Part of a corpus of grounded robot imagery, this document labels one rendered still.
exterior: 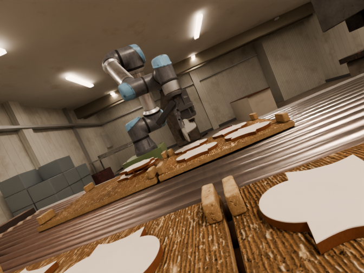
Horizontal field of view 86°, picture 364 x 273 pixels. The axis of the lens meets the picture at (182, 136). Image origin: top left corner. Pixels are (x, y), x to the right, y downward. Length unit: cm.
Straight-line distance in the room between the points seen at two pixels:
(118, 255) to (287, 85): 990
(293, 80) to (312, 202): 999
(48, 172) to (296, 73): 960
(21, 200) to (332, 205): 471
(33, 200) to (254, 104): 658
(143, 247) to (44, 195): 427
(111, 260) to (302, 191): 22
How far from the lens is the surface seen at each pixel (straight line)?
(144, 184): 60
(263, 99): 752
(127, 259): 26
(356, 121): 52
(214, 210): 24
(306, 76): 1048
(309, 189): 24
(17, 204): 484
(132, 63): 122
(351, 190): 23
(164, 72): 80
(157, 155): 123
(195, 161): 57
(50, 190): 441
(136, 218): 45
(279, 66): 1001
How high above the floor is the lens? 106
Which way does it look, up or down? 4 degrees down
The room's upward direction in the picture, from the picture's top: 24 degrees counter-clockwise
